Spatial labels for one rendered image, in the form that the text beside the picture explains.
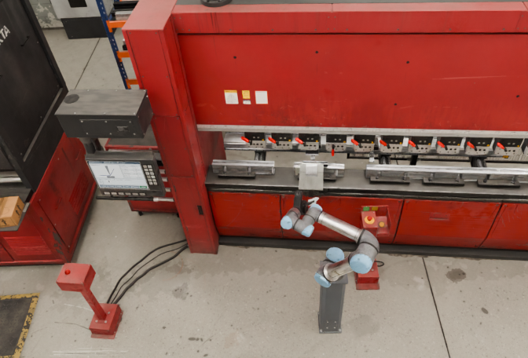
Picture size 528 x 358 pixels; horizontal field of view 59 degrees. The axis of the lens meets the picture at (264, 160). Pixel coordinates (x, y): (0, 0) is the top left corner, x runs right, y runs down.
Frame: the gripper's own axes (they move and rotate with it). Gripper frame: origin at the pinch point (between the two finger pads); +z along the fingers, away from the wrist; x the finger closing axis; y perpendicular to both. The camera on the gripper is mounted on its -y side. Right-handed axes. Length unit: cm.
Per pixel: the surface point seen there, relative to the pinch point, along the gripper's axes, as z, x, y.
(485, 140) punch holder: 89, 97, -14
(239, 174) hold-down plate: 35, -75, 11
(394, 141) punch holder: 67, 40, -16
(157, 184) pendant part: -43, -88, -16
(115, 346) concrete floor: -66, -147, 128
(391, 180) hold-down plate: 77, 36, 20
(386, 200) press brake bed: 75, 33, 38
